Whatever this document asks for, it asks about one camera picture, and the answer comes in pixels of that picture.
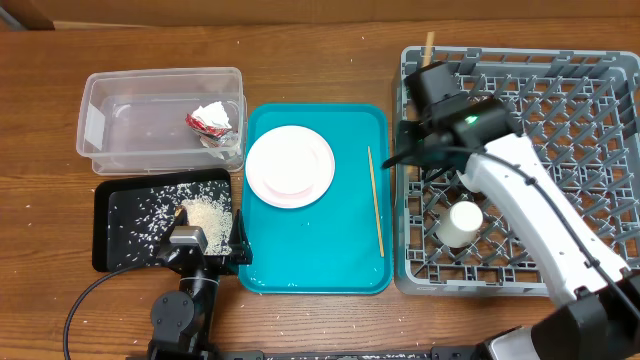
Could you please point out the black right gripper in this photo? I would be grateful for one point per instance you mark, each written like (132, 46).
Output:
(405, 154)

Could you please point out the black food waste tray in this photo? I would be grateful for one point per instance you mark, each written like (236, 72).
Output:
(101, 260)

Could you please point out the grey dishwasher rack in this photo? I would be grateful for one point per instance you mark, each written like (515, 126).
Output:
(581, 111)

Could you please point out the pink plate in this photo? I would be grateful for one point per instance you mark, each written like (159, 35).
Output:
(290, 167)

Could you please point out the clear plastic bin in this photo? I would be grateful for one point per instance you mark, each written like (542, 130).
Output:
(134, 122)

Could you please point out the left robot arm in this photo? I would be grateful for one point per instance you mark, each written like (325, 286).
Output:
(182, 318)

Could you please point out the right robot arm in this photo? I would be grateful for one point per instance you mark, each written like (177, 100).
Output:
(595, 292)

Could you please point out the black bar at table edge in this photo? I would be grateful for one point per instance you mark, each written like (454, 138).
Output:
(325, 355)

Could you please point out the white paper cup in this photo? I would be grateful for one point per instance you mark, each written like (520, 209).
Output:
(459, 224)

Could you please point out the rice food scraps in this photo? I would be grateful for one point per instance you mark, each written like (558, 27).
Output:
(205, 220)

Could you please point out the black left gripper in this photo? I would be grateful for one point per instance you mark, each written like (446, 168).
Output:
(239, 251)

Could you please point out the white napkin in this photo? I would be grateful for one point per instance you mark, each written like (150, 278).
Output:
(213, 115)

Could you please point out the red snack wrapper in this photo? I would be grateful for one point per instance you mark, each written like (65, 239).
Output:
(216, 138)

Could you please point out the wooden chopstick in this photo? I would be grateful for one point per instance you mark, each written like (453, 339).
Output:
(375, 203)
(427, 47)

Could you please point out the teal plastic tray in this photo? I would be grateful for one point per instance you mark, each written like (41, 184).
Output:
(329, 246)

